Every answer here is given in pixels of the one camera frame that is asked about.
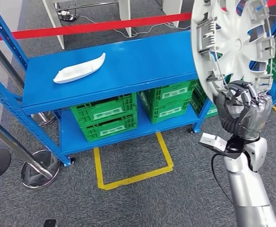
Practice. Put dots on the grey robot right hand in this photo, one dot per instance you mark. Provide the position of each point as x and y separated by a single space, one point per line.
246 119

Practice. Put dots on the silver plastic wheel hubcap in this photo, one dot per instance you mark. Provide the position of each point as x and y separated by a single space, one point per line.
234 47

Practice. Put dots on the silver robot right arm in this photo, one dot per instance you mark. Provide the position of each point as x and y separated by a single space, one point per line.
246 188

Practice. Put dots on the blue metal shelf rack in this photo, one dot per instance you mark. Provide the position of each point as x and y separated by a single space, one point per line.
128 62

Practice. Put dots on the white plastic car trim part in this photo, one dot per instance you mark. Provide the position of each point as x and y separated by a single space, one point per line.
78 72

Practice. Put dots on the green folded plastic crate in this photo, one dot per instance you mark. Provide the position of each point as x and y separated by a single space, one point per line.
168 112
109 130
212 112
200 100
105 108
173 92

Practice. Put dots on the white desk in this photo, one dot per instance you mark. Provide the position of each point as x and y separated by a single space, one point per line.
124 15
173 7

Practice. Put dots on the black router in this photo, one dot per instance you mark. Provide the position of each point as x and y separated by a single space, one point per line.
66 15

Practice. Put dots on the chrome stanchion base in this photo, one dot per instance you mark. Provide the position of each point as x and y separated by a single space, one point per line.
43 119
50 163

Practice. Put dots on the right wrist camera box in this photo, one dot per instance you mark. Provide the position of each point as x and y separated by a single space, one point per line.
213 141

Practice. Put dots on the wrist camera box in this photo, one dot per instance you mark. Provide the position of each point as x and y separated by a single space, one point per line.
50 223
213 141

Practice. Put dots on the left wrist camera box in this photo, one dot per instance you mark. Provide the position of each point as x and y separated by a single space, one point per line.
50 223

